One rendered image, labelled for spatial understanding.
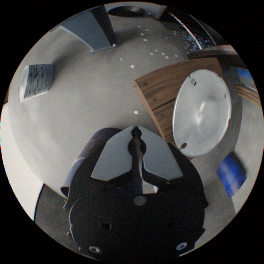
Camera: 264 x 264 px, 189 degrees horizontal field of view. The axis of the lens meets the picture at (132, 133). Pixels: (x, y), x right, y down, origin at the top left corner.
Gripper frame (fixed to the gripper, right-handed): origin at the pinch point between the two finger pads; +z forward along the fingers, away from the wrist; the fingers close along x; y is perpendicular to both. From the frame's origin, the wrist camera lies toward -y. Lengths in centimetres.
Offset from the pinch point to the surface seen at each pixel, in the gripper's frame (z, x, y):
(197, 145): 7.9, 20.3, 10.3
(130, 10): 53, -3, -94
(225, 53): 12, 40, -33
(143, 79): 12.8, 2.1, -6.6
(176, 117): 8.1, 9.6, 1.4
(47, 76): 37, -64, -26
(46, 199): -39, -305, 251
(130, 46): 50, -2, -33
